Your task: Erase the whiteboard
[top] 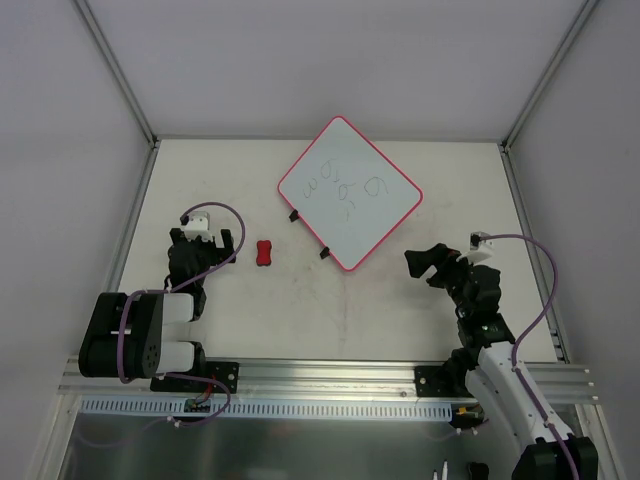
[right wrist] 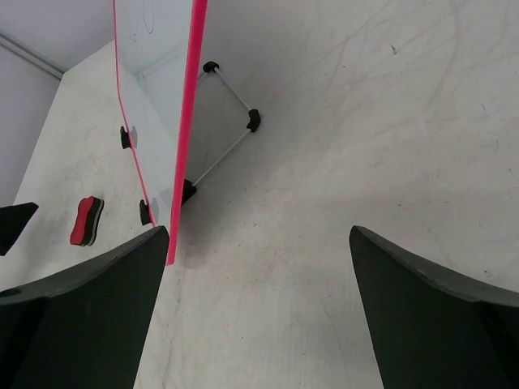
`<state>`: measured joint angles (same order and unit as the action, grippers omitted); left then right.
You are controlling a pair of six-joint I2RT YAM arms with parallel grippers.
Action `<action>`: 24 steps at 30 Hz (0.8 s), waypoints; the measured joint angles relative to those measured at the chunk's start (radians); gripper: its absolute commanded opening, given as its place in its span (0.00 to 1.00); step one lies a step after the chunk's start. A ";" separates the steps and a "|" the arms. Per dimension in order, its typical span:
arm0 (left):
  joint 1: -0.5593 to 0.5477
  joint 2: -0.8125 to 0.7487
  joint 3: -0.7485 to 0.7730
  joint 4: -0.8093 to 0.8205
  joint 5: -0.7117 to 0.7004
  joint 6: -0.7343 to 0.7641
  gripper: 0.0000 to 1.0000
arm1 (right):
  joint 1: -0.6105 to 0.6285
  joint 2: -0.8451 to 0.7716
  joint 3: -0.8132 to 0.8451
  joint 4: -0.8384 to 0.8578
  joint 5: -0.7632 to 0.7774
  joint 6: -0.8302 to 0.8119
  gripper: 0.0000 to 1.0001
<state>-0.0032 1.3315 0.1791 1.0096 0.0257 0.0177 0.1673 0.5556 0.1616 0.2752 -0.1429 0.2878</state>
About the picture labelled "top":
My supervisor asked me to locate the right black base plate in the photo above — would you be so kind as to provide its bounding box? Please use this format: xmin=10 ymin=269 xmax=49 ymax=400
xmin=413 ymin=365 xmax=472 ymax=398

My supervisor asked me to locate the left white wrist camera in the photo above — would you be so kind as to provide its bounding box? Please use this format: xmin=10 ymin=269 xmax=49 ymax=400
xmin=181 ymin=211 xmax=214 ymax=243

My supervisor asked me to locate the left aluminium frame post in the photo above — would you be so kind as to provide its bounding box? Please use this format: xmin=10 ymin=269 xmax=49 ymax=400
xmin=71 ymin=0 xmax=157 ymax=147

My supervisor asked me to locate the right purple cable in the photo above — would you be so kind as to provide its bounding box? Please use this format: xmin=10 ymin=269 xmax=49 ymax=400
xmin=482 ymin=233 xmax=581 ymax=480

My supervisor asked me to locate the slotted cable duct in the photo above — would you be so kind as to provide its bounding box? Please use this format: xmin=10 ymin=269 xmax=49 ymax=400
xmin=79 ymin=395 xmax=453 ymax=423

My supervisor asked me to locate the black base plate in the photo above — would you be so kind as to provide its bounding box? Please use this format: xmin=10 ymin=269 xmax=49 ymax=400
xmin=150 ymin=361 xmax=240 ymax=394
xmin=413 ymin=365 xmax=472 ymax=398

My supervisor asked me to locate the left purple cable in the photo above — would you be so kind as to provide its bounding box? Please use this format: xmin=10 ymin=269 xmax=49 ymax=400
xmin=115 ymin=201 xmax=247 ymax=429

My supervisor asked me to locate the purple cable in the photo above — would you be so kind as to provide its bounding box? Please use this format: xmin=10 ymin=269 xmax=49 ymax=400
xmin=482 ymin=233 xmax=581 ymax=480
xmin=115 ymin=201 xmax=247 ymax=429

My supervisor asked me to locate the aluminium frame post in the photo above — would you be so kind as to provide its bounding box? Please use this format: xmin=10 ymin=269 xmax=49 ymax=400
xmin=500 ymin=0 xmax=600 ymax=152
xmin=71 ymin=0 xmax=157 ymax=147

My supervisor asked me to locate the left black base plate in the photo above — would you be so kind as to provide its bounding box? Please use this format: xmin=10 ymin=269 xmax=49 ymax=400
xmin=150 ymin=361 xmax=240 ymax=394

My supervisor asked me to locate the pink framed whiteboard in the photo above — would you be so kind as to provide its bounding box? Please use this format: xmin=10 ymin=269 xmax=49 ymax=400
xmin=277 ymin=116 xmax=424 ymax=271

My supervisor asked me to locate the aluminium mounting rail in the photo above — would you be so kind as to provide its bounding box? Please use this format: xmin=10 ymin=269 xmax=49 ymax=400
xmin=57 ymin=355 xmax=600 ymax=401

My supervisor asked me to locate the red whiteboard eraser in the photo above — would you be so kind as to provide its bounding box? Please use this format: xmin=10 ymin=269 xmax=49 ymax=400
xmin=256 ymin=240 xmax=272 ymax=267

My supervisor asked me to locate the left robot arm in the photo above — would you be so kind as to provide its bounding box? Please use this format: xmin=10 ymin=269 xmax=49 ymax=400
xmin=78 ymin=228 xmax=235 ymax=390

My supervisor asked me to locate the right aluminium frame post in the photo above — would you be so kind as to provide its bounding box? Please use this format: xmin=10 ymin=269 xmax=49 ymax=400
xmin=500 ymin=0 xmax=600 ymax=152

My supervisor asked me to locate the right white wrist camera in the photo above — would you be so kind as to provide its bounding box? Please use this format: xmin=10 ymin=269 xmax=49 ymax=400
xmin=456 ymin=232 xmax=494 ymax=265

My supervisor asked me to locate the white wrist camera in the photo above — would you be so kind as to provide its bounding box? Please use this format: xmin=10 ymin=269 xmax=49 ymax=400
xmin=181 ymin=211 xmax=214 ymax=243
xmin=456 ymin=232 xmax=494 ymax=265

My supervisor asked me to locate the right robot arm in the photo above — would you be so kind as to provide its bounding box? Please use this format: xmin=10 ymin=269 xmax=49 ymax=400
xmin=404 ymin=233 xmax=599 ymax=479

